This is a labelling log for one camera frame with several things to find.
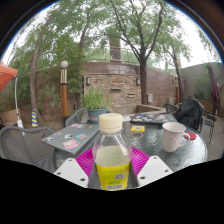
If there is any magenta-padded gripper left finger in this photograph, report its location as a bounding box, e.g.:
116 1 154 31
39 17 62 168
53 147 98 189

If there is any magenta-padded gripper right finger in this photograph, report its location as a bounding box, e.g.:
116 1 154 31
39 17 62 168
129 146 175 188

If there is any clear bottle with yellow label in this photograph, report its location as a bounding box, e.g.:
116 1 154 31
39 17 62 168
92 112 133 191

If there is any white ceramic mug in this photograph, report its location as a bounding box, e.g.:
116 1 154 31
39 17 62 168
161 121 192 154

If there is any small yellow card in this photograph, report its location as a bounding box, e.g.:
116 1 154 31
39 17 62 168
130 125 146 133

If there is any black laptop with stickers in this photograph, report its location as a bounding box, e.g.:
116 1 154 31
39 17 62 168
129 112 178 125

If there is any blue and yellow striped cone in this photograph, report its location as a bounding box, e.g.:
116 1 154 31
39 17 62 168
31 108 39 128

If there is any black jacket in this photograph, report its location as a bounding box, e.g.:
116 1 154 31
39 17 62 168
173 97 205 131

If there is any green plant in blue pot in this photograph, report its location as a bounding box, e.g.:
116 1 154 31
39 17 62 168
80 87 111 125

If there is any leaning brown-trunked tree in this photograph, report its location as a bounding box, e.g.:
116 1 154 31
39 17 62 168
6 9 88 126

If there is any closed maroon patio umbrella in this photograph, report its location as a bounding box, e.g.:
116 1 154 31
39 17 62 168
206 63 220 116

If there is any orange patio umbrella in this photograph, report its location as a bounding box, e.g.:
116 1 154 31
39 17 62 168
0 63 24 128

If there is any slender tree by wall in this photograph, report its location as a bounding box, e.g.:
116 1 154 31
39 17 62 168
159 29 193 104

